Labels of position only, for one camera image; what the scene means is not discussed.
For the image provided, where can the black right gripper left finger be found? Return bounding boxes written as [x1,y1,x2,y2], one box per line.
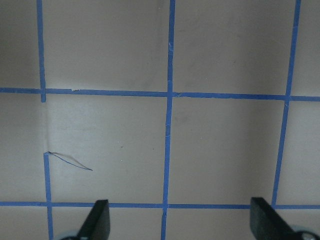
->
[76,199,111,240]

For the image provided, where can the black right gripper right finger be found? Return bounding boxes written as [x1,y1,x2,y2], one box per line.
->
[250,197,298,240]

